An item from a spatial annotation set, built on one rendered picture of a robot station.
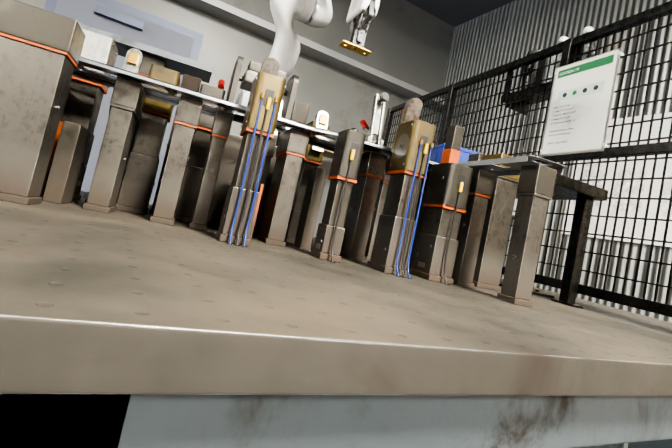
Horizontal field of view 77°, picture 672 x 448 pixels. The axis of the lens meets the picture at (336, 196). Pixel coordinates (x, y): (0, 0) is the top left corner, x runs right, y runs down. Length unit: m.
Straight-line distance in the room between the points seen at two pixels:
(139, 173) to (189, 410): 0.90
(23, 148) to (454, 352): 0.75
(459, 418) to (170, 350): 0.30
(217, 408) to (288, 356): 0.07
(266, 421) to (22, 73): 0.72
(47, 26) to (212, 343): 0.73
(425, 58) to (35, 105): 4.69
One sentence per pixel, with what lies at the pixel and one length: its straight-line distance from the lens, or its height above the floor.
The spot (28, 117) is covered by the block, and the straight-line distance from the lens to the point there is 0.89.
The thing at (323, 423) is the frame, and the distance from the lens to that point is 0.38.
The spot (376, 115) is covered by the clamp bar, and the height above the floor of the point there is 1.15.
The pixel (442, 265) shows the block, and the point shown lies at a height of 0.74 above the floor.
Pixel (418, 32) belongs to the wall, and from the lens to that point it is 5.28.
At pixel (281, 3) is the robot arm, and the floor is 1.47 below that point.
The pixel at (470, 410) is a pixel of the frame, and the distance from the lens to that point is 0.48.
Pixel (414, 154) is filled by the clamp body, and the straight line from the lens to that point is 0.95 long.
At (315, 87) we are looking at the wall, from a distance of 4.41.
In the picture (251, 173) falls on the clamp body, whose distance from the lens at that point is 0.85.
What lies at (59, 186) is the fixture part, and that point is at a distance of 1.02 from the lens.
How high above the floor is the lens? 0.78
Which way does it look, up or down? 4 degrees up
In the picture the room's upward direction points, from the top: 12 degrees clockwise
